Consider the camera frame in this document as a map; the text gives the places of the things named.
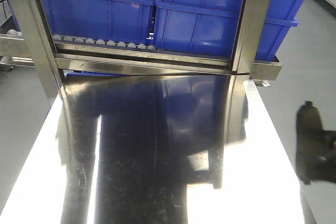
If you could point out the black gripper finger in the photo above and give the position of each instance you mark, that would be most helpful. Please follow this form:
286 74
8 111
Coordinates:
327 138
322 169

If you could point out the brake pad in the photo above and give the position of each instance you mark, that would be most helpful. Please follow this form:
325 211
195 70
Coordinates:
308 141

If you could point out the roller conveyor track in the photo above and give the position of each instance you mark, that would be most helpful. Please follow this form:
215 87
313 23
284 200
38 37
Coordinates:
103 42

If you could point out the right blue plastic bin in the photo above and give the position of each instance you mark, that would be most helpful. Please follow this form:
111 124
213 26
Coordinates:
209 27

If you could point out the blue plastic bin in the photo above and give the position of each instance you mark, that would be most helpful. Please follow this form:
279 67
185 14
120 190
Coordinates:
117 20
209 27

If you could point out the left blue plastic bin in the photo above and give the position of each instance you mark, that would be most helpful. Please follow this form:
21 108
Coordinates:
117 20

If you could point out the stainless steel rack frame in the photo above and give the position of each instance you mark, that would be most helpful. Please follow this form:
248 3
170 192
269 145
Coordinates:
50 58

